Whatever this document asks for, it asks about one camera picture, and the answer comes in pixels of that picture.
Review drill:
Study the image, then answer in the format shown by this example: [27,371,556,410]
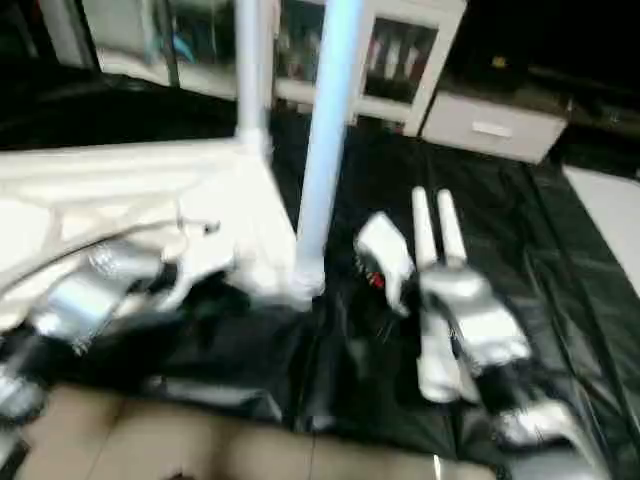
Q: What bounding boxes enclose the white plastic table leg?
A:
[235,0,276,161]
[434,189,481,403]
[290,0,366,299]
[410,186,463,405]

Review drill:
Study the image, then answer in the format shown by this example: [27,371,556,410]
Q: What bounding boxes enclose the white plastic table top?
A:
[0,135,326,331]

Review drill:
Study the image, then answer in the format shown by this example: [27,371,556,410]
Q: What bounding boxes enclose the white glass door cabinet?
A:
[270,0,468,138]

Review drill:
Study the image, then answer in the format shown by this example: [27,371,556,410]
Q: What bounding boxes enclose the white drawer unit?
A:
[420,90,569,166]

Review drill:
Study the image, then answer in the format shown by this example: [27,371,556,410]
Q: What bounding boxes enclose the teal floor stand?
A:
[168,30,199,63]

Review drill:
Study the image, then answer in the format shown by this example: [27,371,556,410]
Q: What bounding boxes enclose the black plastic mat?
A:
[0,60,640,471]

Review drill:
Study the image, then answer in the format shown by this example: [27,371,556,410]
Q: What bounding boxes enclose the black box device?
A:
[470,30,536,91]

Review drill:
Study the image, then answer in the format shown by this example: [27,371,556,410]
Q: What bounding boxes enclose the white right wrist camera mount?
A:
[353,210,417,318]

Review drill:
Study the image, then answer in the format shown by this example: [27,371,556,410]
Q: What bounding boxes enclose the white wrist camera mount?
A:
[165,220,241,311]
[353,210,417,318]

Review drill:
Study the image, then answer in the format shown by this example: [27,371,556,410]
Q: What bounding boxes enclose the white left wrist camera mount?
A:
[165,220,241,311]

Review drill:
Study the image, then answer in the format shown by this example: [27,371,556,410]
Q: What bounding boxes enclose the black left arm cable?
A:
[0,220,221,301]

